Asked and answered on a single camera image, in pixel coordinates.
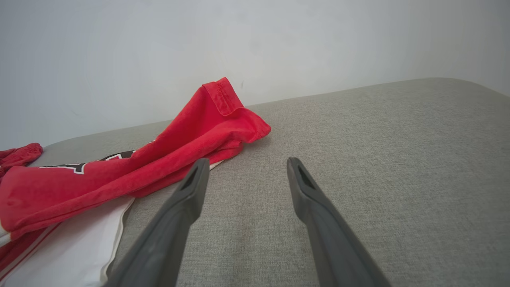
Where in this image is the red jersey with black lettering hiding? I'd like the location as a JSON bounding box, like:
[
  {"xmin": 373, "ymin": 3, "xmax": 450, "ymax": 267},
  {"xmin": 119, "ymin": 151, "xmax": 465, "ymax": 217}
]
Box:
[{"xmin": 0, "ymin": 77, "xmax": 272, "ymax": 287}]

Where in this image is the grey fabric sofa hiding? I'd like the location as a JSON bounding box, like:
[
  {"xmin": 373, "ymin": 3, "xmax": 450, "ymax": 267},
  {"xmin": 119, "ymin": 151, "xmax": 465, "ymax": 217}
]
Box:
[{"xmin": 0, "ymin": 77, "xmax": 510, "ymax": 287}]

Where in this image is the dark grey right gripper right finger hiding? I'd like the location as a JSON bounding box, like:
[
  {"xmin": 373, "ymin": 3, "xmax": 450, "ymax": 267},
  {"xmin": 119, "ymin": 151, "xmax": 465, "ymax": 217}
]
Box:
[{"xmin": 287, "ymin": 157, "xmax": 393, "ymax": 287}]

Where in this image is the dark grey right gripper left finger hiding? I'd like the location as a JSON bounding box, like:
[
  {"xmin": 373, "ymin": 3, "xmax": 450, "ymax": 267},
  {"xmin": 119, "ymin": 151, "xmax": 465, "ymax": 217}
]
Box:
[{"xmin": 104, "ymin": 158, "xmax": 210, "ymax": 287}]

